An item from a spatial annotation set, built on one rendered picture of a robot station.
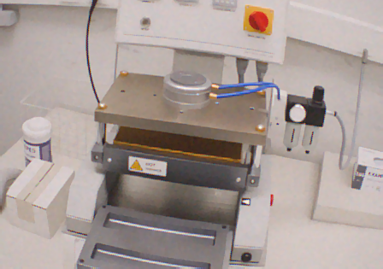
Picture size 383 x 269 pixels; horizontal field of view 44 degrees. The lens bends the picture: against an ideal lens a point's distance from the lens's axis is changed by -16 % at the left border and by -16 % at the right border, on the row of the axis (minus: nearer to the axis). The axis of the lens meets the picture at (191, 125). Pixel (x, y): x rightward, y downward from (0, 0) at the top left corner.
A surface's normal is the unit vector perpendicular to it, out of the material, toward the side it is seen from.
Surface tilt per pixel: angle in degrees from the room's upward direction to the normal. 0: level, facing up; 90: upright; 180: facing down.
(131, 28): 90
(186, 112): 0
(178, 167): 90
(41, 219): 89
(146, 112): 0
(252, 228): 41
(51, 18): 90
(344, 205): 0
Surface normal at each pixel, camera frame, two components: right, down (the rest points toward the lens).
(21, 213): -0.22, 0.40
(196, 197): 0.10, -0.89
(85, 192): 0.00, -0.40
